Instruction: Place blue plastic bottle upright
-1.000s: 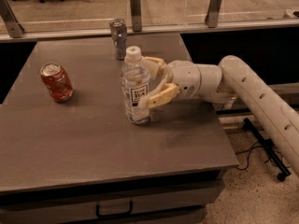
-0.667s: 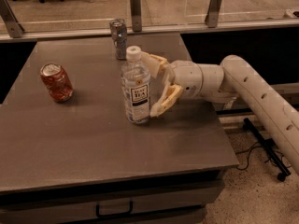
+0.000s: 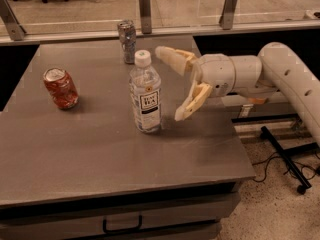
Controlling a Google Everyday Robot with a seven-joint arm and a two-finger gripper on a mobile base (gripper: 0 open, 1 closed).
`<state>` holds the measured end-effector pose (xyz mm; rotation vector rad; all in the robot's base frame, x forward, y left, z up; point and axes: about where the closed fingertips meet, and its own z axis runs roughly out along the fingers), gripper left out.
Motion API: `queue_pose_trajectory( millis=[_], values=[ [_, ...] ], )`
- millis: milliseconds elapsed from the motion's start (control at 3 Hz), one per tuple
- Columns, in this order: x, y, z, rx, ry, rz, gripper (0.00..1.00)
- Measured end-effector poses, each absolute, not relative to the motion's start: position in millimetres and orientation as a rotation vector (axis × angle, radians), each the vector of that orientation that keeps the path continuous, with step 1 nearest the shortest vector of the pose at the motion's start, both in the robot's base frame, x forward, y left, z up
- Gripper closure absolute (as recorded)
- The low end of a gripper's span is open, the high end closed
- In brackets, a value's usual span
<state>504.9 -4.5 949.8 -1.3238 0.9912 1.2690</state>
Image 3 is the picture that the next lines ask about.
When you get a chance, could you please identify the black drawer handle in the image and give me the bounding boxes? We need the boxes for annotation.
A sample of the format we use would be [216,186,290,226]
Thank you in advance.
[102,215,143,235]

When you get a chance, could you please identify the middle metal rail bracket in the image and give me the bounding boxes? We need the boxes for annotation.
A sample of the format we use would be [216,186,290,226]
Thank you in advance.
[139,0,152,34]

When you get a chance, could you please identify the black stand leg with caster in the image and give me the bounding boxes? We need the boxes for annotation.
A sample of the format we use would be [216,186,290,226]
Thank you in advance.
[261,126,319,195]

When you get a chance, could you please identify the tall silver drink can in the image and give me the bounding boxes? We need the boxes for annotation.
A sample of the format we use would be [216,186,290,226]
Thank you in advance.
[117,19,136,64]

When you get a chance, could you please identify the metal rail bracket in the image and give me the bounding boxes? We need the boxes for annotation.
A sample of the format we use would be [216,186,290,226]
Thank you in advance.
[219,0,238,30]
[139,0,152,34]
[0,0,26,41]

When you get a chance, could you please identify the grey table drawer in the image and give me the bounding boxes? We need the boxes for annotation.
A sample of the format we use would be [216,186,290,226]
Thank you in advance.
[0,192,240,240]

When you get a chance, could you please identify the roll of tan tape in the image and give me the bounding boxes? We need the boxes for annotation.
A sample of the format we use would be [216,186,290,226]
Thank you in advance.
[248,98,268,105]

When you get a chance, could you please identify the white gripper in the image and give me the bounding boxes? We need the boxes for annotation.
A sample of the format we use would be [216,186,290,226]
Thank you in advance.
[155,46,235,121]

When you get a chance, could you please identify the left metal rail bracket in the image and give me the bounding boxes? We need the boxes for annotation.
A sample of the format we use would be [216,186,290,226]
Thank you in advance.
[0,0,26,41]

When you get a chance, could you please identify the grey metal ledge beam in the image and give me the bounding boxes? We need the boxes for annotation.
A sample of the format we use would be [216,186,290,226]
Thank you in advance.
[222,92,296,118]

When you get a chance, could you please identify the clear blue-labelled plastic bottle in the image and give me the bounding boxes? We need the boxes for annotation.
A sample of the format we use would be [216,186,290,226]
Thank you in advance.
[129,50,162,133]

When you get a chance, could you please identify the red dented soda can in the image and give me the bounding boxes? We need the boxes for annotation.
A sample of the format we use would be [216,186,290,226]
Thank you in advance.
[43,68,78,110]

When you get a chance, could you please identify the right metal rail bracket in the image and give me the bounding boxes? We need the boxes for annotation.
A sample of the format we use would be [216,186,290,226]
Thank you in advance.
[219,0,238,30]

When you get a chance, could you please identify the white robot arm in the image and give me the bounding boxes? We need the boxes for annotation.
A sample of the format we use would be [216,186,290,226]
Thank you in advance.
[155,42,320,145]

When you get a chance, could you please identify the black floor cable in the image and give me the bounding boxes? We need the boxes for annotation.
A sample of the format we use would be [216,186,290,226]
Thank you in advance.
[252,150,320,184]

